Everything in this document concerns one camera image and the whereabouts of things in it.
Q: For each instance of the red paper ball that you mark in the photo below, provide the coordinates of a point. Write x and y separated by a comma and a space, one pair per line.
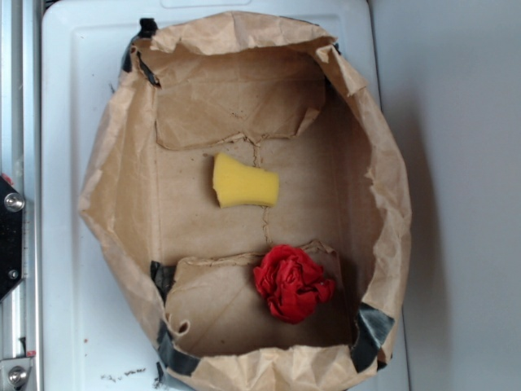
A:
292, 284

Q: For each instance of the brown paper bag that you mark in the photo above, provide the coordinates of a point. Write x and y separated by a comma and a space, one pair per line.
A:
272, 93

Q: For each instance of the yellow sponge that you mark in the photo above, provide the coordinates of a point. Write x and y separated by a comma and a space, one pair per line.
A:
238, 184

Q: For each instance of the black metal bracket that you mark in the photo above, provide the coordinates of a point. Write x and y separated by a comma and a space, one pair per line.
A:
11, 237

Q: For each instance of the aluminium frame rail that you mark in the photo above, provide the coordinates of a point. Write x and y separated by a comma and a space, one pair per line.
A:
21, 311

